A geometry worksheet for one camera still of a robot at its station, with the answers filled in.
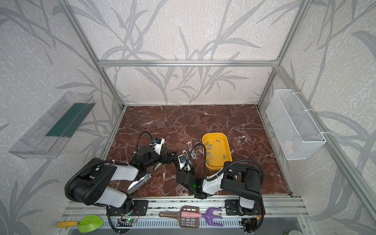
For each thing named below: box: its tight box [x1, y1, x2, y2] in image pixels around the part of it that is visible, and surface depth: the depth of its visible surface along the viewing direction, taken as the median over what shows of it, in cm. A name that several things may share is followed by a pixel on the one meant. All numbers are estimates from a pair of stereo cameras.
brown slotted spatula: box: [158, 205, 202, 229], surface depth 71 cm
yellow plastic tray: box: [202, 132, 233, 171], surface depth 98 cm
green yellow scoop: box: [56, 214, 105, 234], surface depth 70 cm
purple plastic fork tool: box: [201, 207, 224, 227], surface depth 71 cm
